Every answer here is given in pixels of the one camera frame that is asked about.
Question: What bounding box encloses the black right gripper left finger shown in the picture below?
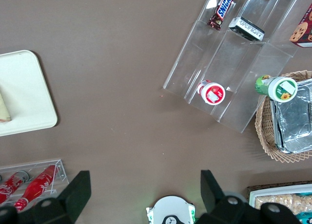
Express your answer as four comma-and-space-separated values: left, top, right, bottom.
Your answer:
17, 170, 92, 224

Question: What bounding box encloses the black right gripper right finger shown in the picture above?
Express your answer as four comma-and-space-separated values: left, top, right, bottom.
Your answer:
198, 169, 263, 224

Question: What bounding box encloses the triangular sandwich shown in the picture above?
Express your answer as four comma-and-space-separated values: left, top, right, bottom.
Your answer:
0, 91, 12, 124

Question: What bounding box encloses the white rectangular snack tray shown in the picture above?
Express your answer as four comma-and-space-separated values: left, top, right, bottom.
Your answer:
248, 186, 312, 224

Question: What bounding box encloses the dark brown base tray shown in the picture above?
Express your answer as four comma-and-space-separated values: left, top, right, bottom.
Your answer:
246, 180, 312, 203

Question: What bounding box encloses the light tan wicker basket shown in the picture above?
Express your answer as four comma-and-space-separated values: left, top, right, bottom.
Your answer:
254, 70, 312, 164

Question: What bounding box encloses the cream plastic tray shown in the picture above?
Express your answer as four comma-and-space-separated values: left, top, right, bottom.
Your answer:
0, 50, 59, 137

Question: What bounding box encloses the clear acrylic bottle rack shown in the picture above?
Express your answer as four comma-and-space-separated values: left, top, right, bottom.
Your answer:
0, 158, 71, 211

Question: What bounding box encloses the red cola bottle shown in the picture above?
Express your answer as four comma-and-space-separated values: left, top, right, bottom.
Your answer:
0, 171, 25, 205
14, 164, 59, 211

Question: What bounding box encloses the large rice cracker pack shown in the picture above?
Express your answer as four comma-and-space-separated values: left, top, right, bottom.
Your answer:
254, 194, 312, 210

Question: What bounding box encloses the teal snack packet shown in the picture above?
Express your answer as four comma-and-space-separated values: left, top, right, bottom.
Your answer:
297, 210, 312, 224

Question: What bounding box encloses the red lid yogurt cup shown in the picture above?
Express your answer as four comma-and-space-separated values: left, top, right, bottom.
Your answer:
197, 79, 226, 106

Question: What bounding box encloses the silver foil packet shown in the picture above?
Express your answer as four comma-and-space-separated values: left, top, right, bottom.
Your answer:
269, 78, 312, 154

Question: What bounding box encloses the green lid yogurt cup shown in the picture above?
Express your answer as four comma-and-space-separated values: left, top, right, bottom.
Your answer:
254, 74, 299, 103

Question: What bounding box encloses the clear acrylic step display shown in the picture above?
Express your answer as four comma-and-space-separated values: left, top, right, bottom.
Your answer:
162, 0, 312, 134

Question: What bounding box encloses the black and white snack box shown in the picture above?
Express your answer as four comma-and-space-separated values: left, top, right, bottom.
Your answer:
228, 16, 266, 42

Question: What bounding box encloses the red cookie box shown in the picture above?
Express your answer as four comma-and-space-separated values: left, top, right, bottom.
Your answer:
289, 3, 312, 49

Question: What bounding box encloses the Snickers chocolate bar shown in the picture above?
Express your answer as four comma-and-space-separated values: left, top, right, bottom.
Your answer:
207, 0, 238, 31

